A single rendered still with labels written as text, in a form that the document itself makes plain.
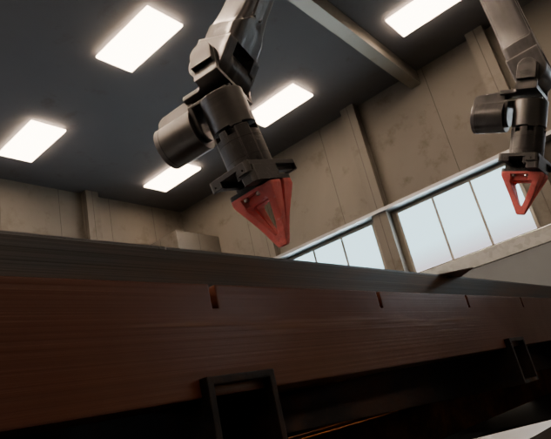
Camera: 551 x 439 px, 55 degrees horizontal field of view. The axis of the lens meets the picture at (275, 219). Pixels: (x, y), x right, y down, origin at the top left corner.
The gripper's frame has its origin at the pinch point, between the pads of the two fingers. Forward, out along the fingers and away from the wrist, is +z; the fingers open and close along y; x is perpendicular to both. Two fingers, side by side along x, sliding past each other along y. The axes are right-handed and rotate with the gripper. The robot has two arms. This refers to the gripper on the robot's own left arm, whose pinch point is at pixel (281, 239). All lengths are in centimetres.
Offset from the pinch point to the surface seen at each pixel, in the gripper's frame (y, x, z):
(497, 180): -866, -164, -42
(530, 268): -96, 2, 23
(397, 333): 12.4, 15.5, 12.9
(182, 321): 33.1, 15.3, 6.1
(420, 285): -5.1, 11.5, 11.2
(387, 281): 1.8, 11.4, 9.3
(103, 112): -533, -606, -407
